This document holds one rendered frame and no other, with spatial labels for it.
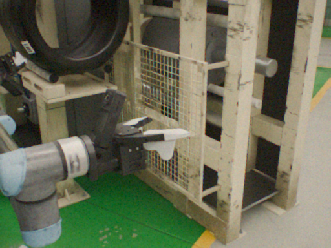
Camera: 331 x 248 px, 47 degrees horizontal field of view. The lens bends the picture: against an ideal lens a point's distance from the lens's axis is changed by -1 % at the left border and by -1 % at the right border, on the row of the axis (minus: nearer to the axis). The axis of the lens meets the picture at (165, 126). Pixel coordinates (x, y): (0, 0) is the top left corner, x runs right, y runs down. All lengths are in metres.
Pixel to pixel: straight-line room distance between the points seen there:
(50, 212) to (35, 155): 0.11
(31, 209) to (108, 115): 0.22
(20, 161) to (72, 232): 1.60
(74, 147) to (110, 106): 0.10
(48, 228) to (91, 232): 1.51
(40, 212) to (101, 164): 0.14
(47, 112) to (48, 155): 1.58
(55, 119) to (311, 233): 1.58
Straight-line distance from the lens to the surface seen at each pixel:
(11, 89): 1.58
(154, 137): 0.73
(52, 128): 2.31
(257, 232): 2.27
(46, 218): 0.74
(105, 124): 0.73
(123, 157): 0.74
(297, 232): 2.33
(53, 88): 1.83
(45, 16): 2.17
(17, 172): 0.69
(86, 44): 2.13
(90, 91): 1.92
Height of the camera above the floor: 1.38
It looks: 23 degrees down
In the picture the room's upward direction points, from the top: straight up
